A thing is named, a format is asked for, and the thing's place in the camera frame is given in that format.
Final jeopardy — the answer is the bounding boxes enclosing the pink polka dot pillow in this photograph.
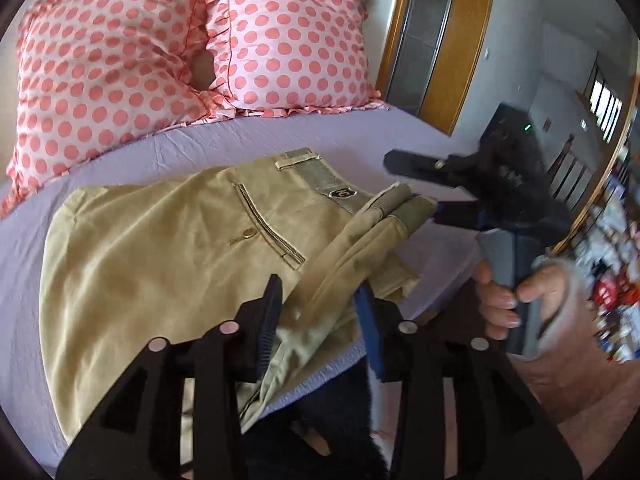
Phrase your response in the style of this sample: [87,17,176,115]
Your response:
[1,0,217,216]
[196,0,384,120]

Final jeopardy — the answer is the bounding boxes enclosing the lavender bed sheet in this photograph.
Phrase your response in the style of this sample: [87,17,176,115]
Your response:
[1,108,477,472]

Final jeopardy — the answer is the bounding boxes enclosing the khaki beige pants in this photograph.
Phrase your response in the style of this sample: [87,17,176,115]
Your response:
[39,148,436,439]

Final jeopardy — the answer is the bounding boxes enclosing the person's right hand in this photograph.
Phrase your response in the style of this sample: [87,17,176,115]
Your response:
[473,258,593,356]

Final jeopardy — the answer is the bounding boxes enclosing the wooden chair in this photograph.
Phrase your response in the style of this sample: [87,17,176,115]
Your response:
[547,133,601,219]

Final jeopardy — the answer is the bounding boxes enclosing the person's right forearm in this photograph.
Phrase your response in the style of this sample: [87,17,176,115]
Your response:
[504,303,640,479]

